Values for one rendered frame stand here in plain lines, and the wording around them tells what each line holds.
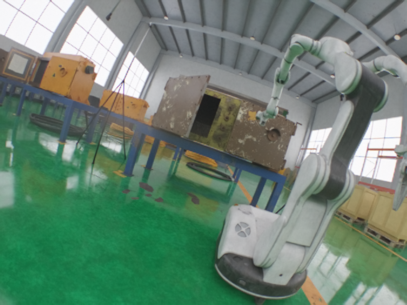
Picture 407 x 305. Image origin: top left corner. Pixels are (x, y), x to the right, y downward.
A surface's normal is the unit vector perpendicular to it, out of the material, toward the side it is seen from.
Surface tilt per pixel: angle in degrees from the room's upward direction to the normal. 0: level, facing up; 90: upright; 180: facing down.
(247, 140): 90
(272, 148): 90
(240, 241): 38
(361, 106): 115
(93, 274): 0
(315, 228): 86
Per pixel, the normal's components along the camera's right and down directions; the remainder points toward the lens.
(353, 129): -0.25, 0.41
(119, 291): 0.34, -0.94
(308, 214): -0.07, -0.06
